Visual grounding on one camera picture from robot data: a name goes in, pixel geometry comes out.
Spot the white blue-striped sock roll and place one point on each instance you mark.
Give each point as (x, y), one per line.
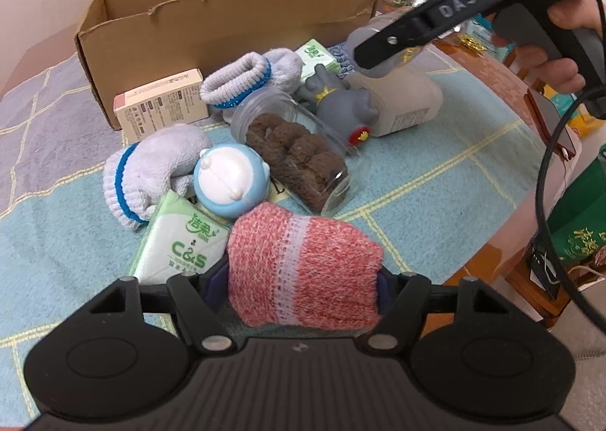
(146, 166)

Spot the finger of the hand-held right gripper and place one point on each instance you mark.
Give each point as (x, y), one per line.
(445, 12)

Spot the green gift bag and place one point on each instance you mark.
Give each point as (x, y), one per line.
(582, 208)

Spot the pink knit sock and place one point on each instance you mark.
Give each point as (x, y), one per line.
(303, 265)

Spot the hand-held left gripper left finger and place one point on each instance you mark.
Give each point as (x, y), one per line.
(218, 284)

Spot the cardboard box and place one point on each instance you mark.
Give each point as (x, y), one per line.
(213, 19)

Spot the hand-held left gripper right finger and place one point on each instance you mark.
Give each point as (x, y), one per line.
(384, 291)

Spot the smartphone with red case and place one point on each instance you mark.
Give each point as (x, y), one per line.
(551, 118)

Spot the green white tissue pack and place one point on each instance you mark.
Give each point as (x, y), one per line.
(175, 246)
(315, 57)

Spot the translucent white plastic bottle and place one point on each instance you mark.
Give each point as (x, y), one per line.
(407, 99)

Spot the pink white carton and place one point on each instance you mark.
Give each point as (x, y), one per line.
(161, 104)

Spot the blue white toy figure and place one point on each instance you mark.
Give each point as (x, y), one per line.
(222, 180)

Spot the grey cat toy figure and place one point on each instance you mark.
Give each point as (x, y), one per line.
(345, 109)

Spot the gold clips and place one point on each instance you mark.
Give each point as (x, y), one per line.
(471, 43)

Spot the person's right hand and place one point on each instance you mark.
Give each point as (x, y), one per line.
(558, 76)

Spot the clear jar of brown snacks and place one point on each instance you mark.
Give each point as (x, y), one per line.
(293, 151)

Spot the teal snack packet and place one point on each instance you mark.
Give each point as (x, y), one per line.
(584, 123)

